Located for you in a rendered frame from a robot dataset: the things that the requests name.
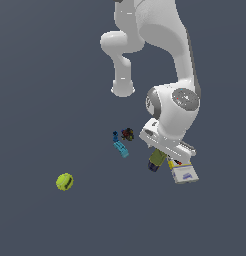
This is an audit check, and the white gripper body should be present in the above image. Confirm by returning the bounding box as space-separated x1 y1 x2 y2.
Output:
138 118 197 164

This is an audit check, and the olive green and navy object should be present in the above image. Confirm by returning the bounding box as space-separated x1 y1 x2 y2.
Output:
147 148 168 173

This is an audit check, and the white box with yellow edge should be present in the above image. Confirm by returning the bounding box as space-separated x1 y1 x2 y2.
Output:
166 157 200 185

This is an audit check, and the dark multicoloured small toy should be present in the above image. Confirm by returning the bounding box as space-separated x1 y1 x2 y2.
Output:
120 127 135 142

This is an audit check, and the light blue toy block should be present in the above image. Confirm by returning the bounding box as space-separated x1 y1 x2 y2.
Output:
113 140 130 159

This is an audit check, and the yellow-green tennis ball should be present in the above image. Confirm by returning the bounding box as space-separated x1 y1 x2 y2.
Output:
55 172 75 192

